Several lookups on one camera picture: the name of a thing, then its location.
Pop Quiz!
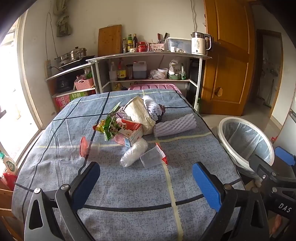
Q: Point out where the white dish soap bottle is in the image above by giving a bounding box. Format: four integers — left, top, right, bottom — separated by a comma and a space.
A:
0, 152, 18, 174

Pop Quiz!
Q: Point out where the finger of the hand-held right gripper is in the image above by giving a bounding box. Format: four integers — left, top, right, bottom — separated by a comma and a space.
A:
248, 154, 296, 189
274, 146, 296, 166

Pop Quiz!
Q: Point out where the white foam fruit net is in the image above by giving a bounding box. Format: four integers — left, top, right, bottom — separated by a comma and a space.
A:
142, 95, 166, 121

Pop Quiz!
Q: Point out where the pink utensil holder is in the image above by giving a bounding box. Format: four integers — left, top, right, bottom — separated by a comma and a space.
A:
148, 43, 165, 52

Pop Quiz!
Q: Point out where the pink storage box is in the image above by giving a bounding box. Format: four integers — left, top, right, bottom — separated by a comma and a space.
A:
128, 83, 182, 95

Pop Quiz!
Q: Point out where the wooden door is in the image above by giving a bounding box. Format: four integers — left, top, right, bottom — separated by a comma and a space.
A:
200, 0, 256, 116

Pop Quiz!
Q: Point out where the purple milk carton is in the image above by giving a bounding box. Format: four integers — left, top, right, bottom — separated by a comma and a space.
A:
116, 107, 132, 121

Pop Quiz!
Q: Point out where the red cap sauce bottle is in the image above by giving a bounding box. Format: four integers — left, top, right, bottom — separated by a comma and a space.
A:
117, 58, 127, 81

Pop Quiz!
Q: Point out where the white plastic bag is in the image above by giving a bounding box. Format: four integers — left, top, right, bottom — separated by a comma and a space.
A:
168, 60, 183, 76

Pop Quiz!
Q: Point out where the white paper bag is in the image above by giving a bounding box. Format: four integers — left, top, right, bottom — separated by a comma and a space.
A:
124, 96, 156, 135

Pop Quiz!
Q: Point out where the ridged white foam sheet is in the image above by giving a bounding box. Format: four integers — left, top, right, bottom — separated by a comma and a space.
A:
154, 113, 196, 139

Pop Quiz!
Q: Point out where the grey refrigerator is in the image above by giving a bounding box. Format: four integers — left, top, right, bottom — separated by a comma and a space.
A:
269, 96, 296, 149

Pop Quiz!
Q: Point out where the dark liquid jug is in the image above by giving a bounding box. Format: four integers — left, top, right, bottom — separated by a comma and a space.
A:
132, 61, 148, 79

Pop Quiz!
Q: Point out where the clear plastic cup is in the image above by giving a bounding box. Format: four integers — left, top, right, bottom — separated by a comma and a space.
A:
140, 147, 161, 168

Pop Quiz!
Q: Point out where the steel steamer pot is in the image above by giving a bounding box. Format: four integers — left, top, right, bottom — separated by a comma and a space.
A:
55, 46, 88, 66

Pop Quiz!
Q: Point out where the clear tube with red lid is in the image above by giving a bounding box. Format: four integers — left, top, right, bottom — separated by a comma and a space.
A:
80, 136, 102, 158

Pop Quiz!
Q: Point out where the clear plastic bottle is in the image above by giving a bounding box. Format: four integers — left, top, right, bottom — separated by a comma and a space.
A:
109, 61, 117, 81

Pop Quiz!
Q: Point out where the green cardboard box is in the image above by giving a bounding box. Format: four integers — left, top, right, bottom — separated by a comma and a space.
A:
69, 91, 89, 101

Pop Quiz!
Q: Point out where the pink cardboard box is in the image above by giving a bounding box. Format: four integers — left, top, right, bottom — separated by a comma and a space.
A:
55, 95, 71, 110

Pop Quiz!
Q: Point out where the dark red snack wrapper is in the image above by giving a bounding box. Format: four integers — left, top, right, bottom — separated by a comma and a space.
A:
155, 104, 167, 123

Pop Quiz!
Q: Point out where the clear storage box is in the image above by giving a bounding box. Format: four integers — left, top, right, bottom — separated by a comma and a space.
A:
166, 37, 192, 53

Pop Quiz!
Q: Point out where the knotted clear plastic bag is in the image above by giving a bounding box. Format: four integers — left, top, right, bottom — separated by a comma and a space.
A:
148, 69, 162, 80

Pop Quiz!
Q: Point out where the pink plastic basket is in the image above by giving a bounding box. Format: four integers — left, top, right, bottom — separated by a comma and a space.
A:
74, 77, 95, 91

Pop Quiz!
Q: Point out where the black stove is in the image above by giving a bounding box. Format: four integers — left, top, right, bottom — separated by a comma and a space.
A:
59, 55, 96, 69

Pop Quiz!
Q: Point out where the wooden cutting board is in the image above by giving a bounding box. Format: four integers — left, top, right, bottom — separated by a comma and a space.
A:
98, 24, 122, 57

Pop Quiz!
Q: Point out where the low metal shelf rack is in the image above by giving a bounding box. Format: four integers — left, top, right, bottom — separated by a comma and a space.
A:
45, 62, 97, 112

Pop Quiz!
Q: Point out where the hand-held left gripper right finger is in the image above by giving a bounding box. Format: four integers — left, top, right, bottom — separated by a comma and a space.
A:
192, 161, 270, 241

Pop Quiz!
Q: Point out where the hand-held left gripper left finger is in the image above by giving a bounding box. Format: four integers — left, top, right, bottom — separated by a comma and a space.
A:
24, 161, 101, 241

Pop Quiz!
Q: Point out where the person's right hand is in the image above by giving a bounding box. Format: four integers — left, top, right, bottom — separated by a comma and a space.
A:
269, 214, 284, 236

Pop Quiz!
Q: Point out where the tall metal shelf rack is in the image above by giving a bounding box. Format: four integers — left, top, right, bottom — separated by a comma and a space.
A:
87, 51, 212, 112

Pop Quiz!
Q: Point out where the strawberry milk carton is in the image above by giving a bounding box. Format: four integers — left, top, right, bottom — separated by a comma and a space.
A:
114, 118, 144, 147

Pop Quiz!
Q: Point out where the white waste bin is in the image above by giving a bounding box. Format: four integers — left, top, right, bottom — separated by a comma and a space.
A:
217, 117, 275, 173

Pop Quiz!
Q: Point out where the white electric kettle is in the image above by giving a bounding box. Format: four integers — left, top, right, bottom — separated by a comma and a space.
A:
191, 32, 212, 55

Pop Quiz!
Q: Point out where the hanging cloth bag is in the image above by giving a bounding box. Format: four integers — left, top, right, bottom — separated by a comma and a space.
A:
53, 0, 72, 37

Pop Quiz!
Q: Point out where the red sauce sachet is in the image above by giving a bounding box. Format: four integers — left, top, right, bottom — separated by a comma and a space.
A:
155, 142, 169, 165

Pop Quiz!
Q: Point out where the green snack wrapper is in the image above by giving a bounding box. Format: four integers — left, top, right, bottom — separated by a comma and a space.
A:
102, 102, 123, 142

